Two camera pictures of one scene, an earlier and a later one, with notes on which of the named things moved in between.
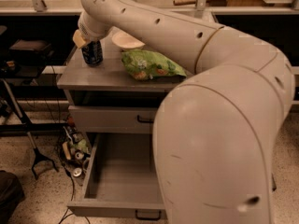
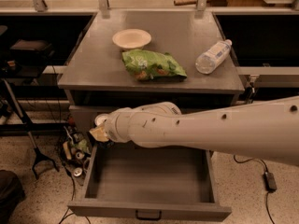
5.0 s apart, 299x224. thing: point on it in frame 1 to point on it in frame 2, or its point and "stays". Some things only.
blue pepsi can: [92, 52] to [106, 145]
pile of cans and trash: [76, 147] stays
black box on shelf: [31, 53] stays
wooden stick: [185, 2] stays
